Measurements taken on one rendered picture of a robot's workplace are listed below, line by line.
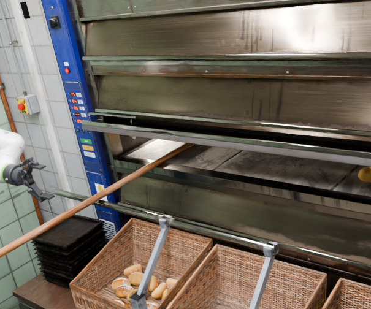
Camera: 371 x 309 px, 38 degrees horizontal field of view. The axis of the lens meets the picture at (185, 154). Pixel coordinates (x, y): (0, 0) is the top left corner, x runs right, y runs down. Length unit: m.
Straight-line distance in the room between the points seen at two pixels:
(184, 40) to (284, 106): 0.50
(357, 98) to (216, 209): 0.89
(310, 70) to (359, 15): 0.25
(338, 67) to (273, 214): 0.71
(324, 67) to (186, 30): 0.61
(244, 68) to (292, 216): 0.63
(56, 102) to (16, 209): 0.89
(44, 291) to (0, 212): 0.73
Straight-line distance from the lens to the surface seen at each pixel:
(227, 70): 2.12
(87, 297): 2.66
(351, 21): 1.83
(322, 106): 1.94
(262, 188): 2.22
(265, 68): 2.01
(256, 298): 1.82
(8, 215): 3.58
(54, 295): 2.97
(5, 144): 2.53
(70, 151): 3.10
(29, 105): 3.15
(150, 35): 2.35
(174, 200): 2.61
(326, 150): 1.82
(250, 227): 2.35
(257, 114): 2.07
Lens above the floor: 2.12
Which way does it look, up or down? 21 degrees down
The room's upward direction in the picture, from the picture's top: 11 degrees counter-clockwise
